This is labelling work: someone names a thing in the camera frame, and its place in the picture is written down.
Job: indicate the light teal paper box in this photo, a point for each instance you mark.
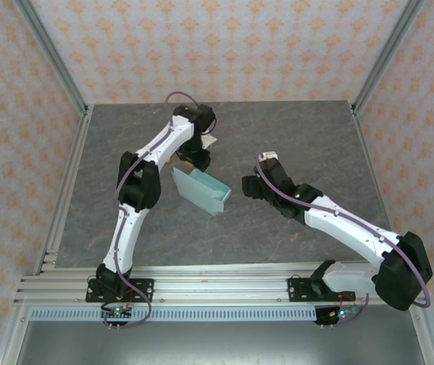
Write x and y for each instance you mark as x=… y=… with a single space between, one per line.
x=194 y=190

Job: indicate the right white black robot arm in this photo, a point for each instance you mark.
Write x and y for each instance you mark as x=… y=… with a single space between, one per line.
x=346 y=228

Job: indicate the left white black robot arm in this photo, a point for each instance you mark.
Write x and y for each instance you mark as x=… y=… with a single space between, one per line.
x=125 y=235

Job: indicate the long aluminium base rail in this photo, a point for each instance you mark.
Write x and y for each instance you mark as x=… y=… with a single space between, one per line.
x=220 y=285

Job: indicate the aluminium frame post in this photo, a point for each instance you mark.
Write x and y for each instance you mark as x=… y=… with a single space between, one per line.
x=53 y=57
x=387 y=57

